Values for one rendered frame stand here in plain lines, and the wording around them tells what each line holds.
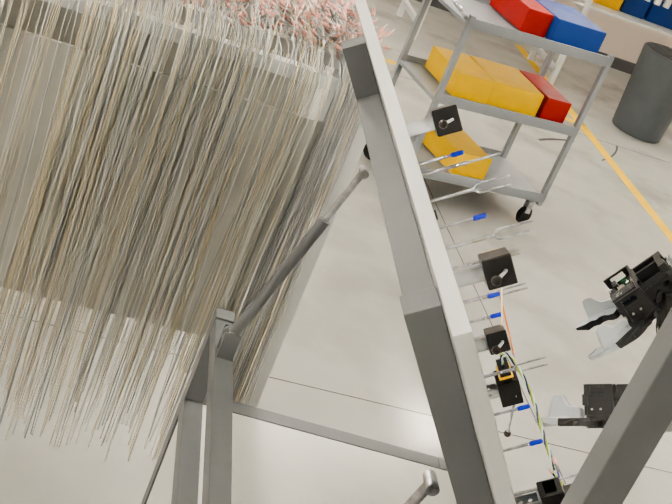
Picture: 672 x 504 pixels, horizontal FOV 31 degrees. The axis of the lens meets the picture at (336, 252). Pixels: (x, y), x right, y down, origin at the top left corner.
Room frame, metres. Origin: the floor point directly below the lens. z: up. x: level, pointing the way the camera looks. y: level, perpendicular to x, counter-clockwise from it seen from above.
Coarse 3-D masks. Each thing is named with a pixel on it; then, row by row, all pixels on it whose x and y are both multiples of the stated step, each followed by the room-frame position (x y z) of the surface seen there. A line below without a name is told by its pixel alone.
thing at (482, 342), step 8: (488, 328) 1.73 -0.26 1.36; (496, 328) 1.72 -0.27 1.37; (504, 328) 1.71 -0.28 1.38; (480, 336) 1.71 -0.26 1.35; (488, 336) 1.69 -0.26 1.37; (496, 336) 1.69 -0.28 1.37; (504, 336) 1.69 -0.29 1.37; (480, 344) 1.70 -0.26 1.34; (488, 344) 1.69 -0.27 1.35; (496, 344) 1.69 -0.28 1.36; (504, 344) 1.69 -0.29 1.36; (496, 352) 1.64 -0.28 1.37
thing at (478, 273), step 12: (492, 252) 1.53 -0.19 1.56; (504, 252) 1.51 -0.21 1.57; (480, 264) 1.52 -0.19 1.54; (492, 264) 1.49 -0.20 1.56; (504, 264) 1.50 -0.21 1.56; (456, 276) 1.50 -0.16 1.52; (468, 276) 1.50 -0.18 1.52; (480, 276) 1.50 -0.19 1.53; (492, 276) 1.49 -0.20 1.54; (504, 276) 1.49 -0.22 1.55; (516, 276) 1.49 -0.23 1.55; (492, 288) 1.49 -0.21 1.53
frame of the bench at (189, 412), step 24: (192, 408) 2.05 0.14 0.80; (240, 408) 2.12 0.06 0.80; (168, 432) 2.11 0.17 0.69; (192, 432) 1.98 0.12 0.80; (312, 432) 2.14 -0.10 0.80; (336, 432) 2.18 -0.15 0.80; (192, 456) 1.91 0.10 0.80; (408, 456) 2.20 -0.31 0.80; (432, 456) 2.24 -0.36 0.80; (192, 480) 1.84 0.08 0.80
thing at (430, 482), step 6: (426, 474) 1.16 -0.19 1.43; (432, 474) 1.16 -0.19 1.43; (426, 480) 1.15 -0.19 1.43; (432, 480) 1.15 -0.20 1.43; (420, 486) 1.15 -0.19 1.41; (426, 486) 1.14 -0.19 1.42; (432, 486) 1.14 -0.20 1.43; (438, 486) 1.14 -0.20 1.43; (414, 492) 1.15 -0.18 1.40; (420, 492) 1.15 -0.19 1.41; (426, 492) 1.14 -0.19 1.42; (432, 492) 1.14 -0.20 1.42; (438, 492) 1.14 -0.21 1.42; (408, 498) 1.15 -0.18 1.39; (414, 498) 1.15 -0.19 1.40; (420, 498) 1.15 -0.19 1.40
